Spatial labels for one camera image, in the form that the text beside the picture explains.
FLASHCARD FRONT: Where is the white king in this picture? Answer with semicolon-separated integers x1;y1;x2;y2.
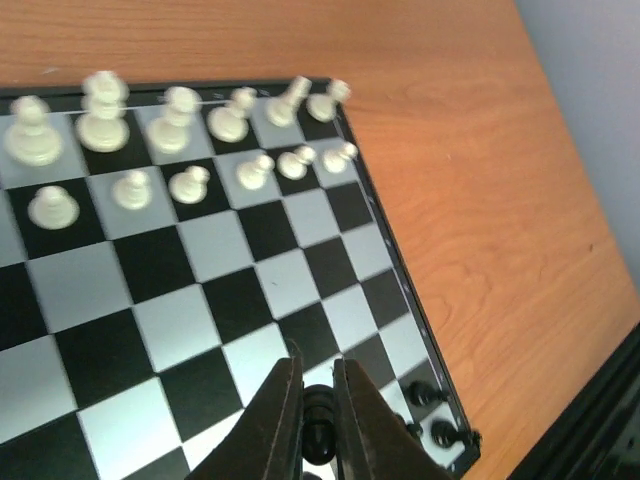
75;70;129;153

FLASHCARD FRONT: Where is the black bishop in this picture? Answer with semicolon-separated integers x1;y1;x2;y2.
407;381;450;407

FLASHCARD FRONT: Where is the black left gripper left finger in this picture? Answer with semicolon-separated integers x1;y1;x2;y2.
187;358;303;480

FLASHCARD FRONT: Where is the white rook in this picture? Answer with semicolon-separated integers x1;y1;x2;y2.
306;79;351;123

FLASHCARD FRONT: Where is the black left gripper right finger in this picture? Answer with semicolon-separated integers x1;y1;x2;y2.
333;359;450;480

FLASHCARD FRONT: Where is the black aluminium frame rail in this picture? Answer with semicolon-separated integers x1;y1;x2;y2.
509;327;639;479

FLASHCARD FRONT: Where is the black pawn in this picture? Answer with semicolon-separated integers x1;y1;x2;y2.
302;384;336;465

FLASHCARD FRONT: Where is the white pawn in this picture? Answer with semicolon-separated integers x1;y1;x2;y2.
322;142;358;174
27;185;80;230
112;170;152;210
236;154;275;190
169;166;210;204
277;145;317;180

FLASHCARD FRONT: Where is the white knight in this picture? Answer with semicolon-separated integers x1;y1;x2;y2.
265;76;312;127

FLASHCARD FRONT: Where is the white bishop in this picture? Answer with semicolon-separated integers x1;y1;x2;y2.
4;95;64;167
207;87;257;143

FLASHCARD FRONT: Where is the black and white chessboard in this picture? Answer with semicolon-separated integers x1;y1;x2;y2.
1;80;480;479

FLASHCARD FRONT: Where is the black rook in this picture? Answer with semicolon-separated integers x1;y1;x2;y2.
430;419;482;449

